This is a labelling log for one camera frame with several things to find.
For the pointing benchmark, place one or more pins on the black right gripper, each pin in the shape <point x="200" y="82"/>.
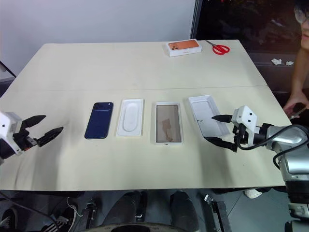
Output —
<point x="241" y="135"/>

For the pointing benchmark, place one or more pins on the dark side desk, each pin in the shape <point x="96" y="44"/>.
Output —
<point x="270" y="75"/>

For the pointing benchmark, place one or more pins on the dark blue smartphone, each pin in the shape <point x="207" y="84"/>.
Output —
<point x="99" y="120"/>

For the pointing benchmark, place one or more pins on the black table frame leg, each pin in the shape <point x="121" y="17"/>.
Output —
<point x="220" y="215"/>

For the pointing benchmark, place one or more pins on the white phone box lid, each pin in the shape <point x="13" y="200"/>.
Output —
<point x="207" y="116"/>

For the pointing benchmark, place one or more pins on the person bare hand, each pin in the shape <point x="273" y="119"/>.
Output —
<point x="293" y="102"/>

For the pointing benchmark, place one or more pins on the black smartphone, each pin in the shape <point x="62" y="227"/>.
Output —
<point x="299" y="110"/>

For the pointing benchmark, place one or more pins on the crumpled white tissue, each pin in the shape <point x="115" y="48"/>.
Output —
<point x="276" y="61"/>
<point x="289" y="63"/>

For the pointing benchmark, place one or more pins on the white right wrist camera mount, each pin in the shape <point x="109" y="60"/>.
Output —
<point x="246" y="116"/>

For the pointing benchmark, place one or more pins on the white phone box base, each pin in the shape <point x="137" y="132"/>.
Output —
<point x="168" y="123"/>

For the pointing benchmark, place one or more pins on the black stand leg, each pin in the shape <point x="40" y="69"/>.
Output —
<point x="8" y="68"/>

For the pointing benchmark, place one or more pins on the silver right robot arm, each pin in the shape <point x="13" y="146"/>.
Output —
<point x="289" y="136"/>

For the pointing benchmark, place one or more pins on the person eyeglasses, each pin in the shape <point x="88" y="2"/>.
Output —
<point x="300" y="14"/>

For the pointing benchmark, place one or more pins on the dark rounded shape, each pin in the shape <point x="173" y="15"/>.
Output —
<point x="184" y="210"/>

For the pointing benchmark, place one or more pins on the white moulded tray insert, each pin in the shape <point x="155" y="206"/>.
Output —
<point x="130" y="118"/>

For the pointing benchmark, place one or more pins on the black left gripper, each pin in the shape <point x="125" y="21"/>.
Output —
<point x="24" y="141"/>

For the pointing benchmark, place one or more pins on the white shoe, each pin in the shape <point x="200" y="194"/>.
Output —
<point x="253" y="193"/>

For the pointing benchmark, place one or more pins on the person head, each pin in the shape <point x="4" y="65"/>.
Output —
<point x="304" y="31"/>

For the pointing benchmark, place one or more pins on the white box with orange print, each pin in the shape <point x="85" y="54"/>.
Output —
<point x="184" y="47"/>

